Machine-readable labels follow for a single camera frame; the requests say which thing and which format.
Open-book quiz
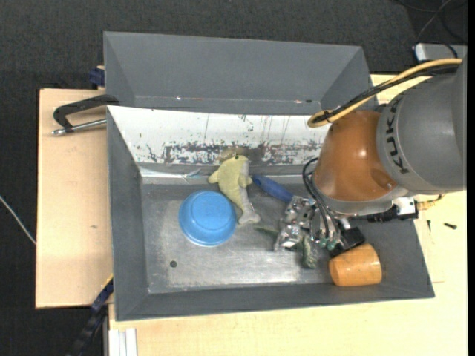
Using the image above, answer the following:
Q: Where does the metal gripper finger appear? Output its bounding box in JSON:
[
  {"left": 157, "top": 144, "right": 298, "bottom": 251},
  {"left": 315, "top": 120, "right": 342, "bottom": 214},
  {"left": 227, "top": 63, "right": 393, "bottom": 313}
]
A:
[
  {"left": 284, "top": 195, "right": 315, "bottom": 224},
  {"left": 273, "top": 223, "right": 304, "bottom": 252}
]

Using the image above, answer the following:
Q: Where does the dark green toy animal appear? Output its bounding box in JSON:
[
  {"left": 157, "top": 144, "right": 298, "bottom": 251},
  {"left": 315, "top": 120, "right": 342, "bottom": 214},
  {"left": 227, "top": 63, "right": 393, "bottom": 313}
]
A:
[{"left": 254, "top": 225, "right": 318, "bottom": 271}]

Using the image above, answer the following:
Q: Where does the orange wooden cylinder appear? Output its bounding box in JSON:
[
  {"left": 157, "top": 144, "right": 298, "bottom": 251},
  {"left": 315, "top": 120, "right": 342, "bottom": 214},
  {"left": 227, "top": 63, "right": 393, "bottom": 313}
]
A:
[{"left": 328, "top": 243, "right": 383, "bottom": 288}]

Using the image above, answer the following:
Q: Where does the blue pen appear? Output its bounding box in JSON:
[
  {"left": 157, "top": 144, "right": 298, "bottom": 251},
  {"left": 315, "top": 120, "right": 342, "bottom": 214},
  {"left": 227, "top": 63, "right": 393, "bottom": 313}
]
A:
[{"left": 252, "top": 174, "right": 295, "bottom": 203}]

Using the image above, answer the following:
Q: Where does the grey metal bin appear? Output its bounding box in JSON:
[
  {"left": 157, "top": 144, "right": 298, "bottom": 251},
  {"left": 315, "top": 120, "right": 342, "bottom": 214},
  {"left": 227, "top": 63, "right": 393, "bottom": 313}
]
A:
[{"left": 102, "top": 30, "right": 436, "bottom": 322}]

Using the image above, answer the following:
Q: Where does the yellow-green plush dolphin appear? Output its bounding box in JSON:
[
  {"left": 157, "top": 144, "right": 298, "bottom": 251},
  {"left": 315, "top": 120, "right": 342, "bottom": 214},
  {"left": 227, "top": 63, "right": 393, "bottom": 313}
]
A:
[{"left": 207, "top": 154, "right": 262, "bottom": 225}]

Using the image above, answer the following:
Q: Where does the blue plastic bowl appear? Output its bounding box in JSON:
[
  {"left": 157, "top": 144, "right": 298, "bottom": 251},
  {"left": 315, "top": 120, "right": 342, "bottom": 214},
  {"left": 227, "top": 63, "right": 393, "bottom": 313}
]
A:
[{"left": 178, "top": 189, "right": 238, "bottom": 248}]

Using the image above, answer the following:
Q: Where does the pale brown cardboard board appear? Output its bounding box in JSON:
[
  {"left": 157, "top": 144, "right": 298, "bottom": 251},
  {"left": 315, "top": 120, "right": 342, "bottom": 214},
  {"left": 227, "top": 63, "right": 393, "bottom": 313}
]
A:
[{"left": 35, "top": 87, "right": 114, "bottom": 309}]

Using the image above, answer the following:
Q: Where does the black cylinder on white bracket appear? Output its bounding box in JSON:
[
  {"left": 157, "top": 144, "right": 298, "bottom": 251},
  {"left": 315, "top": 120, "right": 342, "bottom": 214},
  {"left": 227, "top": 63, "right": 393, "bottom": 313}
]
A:
[{"left": 366, "top": 197, "right": 417, "bottom": 223}]

